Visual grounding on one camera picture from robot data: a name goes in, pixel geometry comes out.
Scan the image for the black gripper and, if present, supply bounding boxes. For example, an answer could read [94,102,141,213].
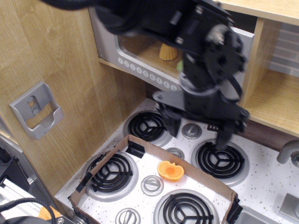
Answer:
[153,79,249,150]

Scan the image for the silver toy microwave door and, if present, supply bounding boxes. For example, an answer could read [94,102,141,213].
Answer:
[89,7,257,99]

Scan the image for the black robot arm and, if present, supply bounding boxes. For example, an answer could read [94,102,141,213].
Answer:
[47,0,249,150]

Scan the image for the back grey stove knob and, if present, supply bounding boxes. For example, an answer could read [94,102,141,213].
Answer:
[182,123,202,139]

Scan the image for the grey stove knob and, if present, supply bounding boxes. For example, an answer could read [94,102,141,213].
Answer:
[141,175,164,196]
[182,123,202,139]
[115,208,141,224]

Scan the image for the hanging toy spatula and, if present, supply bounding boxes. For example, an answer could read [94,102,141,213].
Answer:
[207,124,219,132]

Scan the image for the middle small grey knob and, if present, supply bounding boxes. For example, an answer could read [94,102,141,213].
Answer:
[166,147,185,160]

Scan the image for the back left stove burner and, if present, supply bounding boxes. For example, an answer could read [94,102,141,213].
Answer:
[123,111,172,147]

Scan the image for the stove burner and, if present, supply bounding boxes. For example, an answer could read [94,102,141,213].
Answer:
[86,152,139,202]
[153,189,220,224]
[123,111,172,147]
[190,139,249,187]

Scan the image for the back right stove burner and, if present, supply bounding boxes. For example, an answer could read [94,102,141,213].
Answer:
[190,139,249,187]

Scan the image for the orange toy pumpkin half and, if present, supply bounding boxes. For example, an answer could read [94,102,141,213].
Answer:
[157,161,185,182]

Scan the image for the green toy vegetable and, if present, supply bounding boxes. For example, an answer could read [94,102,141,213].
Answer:
[176,60,184,72]

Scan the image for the centre grey stove knob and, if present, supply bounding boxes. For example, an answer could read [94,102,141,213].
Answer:
[141,175,164,196]

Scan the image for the yellow toy corn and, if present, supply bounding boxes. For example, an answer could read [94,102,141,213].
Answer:
[159,43,178,61]

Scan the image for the front right stove burner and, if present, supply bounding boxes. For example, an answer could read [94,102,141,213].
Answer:
[153,189,220,224]

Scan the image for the grey toy faucet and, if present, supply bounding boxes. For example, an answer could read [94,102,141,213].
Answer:
[277,140,299,168]

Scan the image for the front left stove burner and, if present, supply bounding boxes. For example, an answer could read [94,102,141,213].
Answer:
[86,152,139,202]

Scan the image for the front grey stove knob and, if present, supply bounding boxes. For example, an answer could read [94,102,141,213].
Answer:
[115,208,141,224]

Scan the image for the silver toy sink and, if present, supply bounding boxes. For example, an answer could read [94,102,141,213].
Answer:
[235,193,299,224]

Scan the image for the brown cardboard barrier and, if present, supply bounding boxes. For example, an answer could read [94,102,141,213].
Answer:
[69,135,242,224]

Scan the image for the orange object at bottom left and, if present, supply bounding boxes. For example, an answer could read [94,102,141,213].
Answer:
[37,206,61,220]

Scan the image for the black equipment at left edge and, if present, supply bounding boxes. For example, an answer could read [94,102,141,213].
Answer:
[0,148,30,191]

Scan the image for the grey wall phone holder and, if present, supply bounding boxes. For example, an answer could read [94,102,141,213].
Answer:
[9,82,64,140]

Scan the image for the black cable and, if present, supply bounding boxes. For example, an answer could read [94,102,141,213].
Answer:
[0,197,57,224]

